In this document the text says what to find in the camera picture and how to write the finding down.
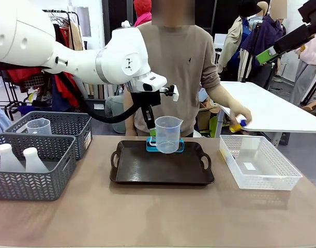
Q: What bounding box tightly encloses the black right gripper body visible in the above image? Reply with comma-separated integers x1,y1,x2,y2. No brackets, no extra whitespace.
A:
298,0,316,34

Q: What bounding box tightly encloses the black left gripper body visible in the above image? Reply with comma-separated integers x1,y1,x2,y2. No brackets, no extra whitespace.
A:
130,90,162,108

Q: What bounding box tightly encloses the clear plastic measuring cup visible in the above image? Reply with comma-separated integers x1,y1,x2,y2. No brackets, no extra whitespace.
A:
25,118,51,135
148,116,184,154

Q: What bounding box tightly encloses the person's left forearm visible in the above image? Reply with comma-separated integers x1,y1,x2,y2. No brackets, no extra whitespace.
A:
207,82,240,117

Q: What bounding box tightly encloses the person's left hand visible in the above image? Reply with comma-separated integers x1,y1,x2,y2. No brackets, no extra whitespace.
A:
229,104,253,127

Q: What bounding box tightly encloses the blue test tube rack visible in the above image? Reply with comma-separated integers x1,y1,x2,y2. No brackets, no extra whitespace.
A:
146,136,185,153

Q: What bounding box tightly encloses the mannequin in purple jacket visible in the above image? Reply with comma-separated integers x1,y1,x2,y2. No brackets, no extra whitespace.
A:
242,0,288,90

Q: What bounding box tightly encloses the seated person in green jacket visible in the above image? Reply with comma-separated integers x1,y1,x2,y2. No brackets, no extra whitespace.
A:
104,95,130,135

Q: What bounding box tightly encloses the mannequin in pink jacket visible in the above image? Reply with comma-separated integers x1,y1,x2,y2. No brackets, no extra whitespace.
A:
289,33,316,104

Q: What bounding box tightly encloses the person in beige sweater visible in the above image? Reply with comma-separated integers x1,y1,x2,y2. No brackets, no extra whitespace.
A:
124,0,253,137

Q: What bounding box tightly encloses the dark brown serving tray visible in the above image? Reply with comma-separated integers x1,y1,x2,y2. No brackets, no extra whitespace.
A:
110,140,215,185

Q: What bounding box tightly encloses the black box of rolls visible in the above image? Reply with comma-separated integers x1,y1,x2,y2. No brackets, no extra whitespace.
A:
85,97,108,117

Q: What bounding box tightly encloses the mannequin in beige coat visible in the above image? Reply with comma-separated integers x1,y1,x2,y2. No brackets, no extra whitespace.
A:
217,0,254,82

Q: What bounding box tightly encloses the cardboard box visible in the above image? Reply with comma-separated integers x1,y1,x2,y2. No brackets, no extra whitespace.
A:
198,102,221,130

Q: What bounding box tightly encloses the small gray plastic basket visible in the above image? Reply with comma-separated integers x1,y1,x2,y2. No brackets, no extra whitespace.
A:
4,111,93,161

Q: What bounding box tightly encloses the white table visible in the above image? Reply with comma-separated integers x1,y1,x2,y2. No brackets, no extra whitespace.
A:
215,81,316,148

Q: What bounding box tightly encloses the red dress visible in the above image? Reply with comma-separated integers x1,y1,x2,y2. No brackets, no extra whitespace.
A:
53,25,80,108

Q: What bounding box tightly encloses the mannequin with red hood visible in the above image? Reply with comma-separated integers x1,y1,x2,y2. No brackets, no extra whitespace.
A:
133,0,153,28

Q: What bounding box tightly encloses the beige hanging garment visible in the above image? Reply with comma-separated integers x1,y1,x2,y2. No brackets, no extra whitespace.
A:
67,20,84,51

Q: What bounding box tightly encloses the black clothes rack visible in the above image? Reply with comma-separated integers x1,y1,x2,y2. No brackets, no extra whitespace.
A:
4,9,79,122

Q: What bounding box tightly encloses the white plastic bottle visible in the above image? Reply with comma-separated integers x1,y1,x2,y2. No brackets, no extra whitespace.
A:
22,147,50,174
0,144,26,173

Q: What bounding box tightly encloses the red jacket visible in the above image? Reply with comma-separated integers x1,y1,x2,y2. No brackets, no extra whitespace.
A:
5,67,43,84

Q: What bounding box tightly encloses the white plastic basket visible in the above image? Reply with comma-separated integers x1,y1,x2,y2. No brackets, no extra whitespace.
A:
219,135,303,191

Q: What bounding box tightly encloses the large gray plastic basket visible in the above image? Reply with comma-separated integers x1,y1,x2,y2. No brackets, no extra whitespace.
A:
0,133,77,202

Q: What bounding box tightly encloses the light blue cloth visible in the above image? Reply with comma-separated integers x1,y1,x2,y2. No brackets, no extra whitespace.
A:
0,105,12,136

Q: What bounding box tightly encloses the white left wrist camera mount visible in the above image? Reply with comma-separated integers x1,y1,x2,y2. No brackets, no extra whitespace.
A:
160,84,179,102

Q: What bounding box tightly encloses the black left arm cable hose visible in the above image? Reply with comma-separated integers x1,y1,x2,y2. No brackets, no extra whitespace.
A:
79,77,143,125

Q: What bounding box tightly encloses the gray wall panel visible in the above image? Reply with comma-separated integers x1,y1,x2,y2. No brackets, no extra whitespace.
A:
74,6,92,37

